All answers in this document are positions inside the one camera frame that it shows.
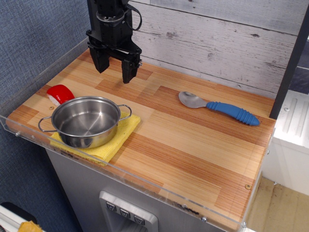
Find stainless steel pot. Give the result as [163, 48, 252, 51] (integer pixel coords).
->
[38, 96, 132, 148]

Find yellow folded cloth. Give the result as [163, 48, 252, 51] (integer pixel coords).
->
[49, 111, 141, 167]

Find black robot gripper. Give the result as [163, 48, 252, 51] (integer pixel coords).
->
[86, 9, 142, 84]

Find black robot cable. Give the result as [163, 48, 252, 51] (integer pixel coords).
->
[125, 3, 142, 31]

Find clear acrylic table guard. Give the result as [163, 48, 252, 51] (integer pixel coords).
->
[2, 41, 275, 232]

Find red and white toy sushi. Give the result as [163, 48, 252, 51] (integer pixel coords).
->
[46, 85, 74, 106]

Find yellow object bottom left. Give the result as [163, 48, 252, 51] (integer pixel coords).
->
[18, 221, 43, 232]

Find blue handled metal spoon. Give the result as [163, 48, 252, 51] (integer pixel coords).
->
[178, 91, 260, 126]

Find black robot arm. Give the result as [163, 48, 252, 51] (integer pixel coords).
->
[86, 0, 142, 84]

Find silver toy dispenser panel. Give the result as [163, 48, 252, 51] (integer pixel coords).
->
[99, 190, 159, 232]

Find dark right vertical post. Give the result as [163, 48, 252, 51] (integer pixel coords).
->
[269, 6, 309, 119]

